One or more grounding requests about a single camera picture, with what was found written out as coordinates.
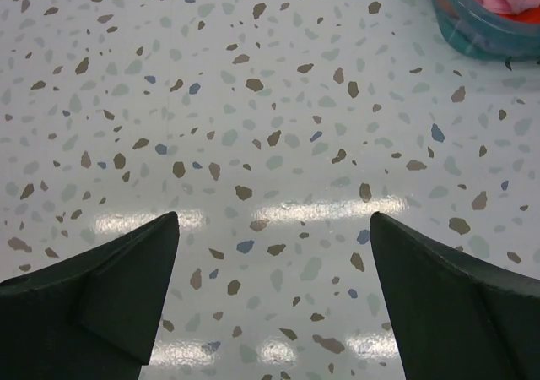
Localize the orange t-shirt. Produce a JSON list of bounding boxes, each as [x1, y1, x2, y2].
[[500, 8, 540, 24]]

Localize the teal laundry basket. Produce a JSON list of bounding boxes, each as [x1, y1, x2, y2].
[[431, 0, 539, 62]]

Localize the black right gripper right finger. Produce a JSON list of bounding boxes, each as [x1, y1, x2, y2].
[[370, 213, 539, 379]]

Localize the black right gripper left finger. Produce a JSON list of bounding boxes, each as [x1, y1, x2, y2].
[[1, 212, 179, 379]]

